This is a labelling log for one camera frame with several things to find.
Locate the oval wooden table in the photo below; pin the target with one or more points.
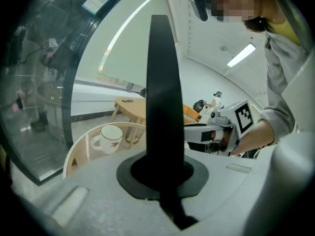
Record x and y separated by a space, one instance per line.
133 108

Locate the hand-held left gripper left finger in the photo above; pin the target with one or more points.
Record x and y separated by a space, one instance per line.
98 205

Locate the person's right forearm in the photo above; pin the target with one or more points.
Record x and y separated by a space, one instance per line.
256 136

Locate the black glass-door cabinet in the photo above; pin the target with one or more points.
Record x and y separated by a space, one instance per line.
37 107

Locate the person's right hand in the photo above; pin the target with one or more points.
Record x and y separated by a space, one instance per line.
222 141

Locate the person's head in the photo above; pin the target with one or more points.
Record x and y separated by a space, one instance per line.
233 4

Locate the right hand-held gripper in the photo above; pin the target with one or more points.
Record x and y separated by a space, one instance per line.
242 117

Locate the person's grey jacket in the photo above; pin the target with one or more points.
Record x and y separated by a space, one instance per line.
278 82

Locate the black head-mounted camera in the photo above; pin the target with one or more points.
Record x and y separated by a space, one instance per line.
200 6

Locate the black remote control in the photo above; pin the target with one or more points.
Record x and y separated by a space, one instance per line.
127 100

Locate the round glass-top side table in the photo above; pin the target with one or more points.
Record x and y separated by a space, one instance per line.
78 154

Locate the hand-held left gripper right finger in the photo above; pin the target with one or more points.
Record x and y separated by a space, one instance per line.
246 193

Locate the white mug with red print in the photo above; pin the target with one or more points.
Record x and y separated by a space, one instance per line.
110 139

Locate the black bag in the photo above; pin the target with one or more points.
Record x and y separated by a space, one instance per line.
142 93

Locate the black framed nature picture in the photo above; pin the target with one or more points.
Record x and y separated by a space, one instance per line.
162 95

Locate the rectangular ceiling light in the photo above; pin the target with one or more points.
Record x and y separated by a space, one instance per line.
241 55

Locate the orange sofa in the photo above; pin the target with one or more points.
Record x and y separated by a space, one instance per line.
188 112

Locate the person's yellow shirt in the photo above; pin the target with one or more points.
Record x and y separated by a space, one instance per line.
288 31

